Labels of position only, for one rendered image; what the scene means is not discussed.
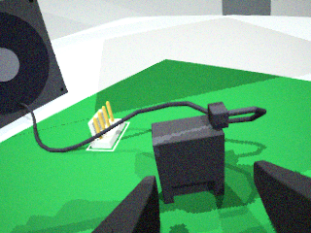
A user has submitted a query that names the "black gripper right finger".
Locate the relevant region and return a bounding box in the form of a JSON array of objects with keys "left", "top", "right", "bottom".
[{"left": 253, "top": 160, "right": 311, "bottom": 233}]

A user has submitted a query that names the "green circuit board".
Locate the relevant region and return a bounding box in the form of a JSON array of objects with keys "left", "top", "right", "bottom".
[{"left": 0, "top": 59, "right": 311, "bottom": 233}]

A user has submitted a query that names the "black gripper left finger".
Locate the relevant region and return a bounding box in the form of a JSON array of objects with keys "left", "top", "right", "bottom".
[{"left": 92, "top": 176, "right": 159, "bottom": 233}]

